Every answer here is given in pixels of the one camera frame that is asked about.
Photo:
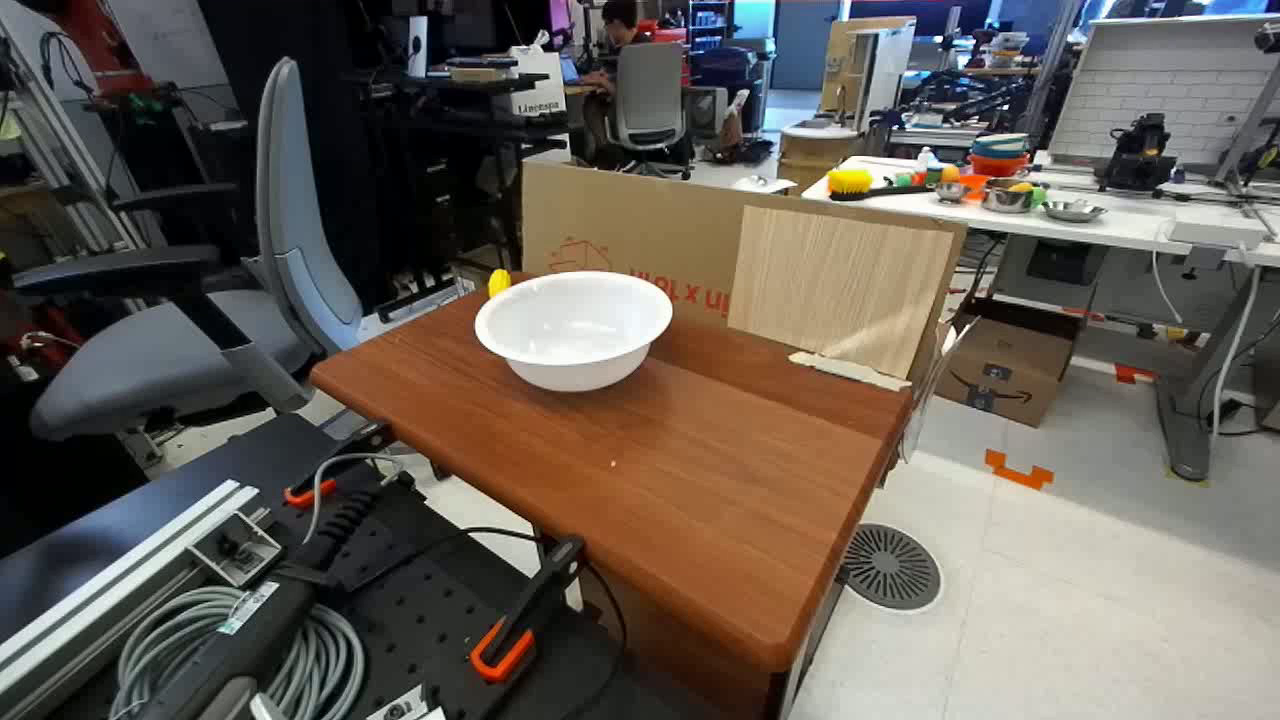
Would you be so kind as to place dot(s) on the small metal bowl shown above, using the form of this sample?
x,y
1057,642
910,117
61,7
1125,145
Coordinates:
x,y
1074,210

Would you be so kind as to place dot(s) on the small printed cardboard box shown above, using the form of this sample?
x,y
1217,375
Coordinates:
x,y
1004,367

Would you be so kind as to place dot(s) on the light wooden panel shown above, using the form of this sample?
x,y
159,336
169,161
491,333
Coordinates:
x,y
843,281

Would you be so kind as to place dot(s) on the grey mesh office chair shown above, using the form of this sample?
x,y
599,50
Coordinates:
x,y
649,95

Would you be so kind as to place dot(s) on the black mounting board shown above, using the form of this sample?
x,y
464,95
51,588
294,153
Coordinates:
x,y
426,603

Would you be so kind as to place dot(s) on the white perforated panel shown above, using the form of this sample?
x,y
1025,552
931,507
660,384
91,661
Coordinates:
x,y
1175,82

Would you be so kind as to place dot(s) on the white plastic bowl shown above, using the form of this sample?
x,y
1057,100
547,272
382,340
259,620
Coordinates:
x,y
572,333

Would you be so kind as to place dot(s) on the aluminium rail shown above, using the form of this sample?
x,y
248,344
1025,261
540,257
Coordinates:
x,y
120,572

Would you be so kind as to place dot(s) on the round floor drain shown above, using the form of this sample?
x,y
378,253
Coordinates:
x,y
890,567

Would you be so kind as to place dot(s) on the large cardboard box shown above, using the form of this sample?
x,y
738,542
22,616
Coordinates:
x,y
614,224

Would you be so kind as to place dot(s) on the black machine device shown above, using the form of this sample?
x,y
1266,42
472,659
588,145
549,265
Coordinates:
x,y
1137,153

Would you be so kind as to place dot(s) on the white work table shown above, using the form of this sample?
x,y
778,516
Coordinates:
x,y
1122,224

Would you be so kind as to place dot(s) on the brown wooden table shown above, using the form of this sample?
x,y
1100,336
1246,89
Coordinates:
x,y
665,480

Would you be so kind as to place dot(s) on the yellow object on table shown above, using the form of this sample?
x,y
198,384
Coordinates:
x,y
850,180

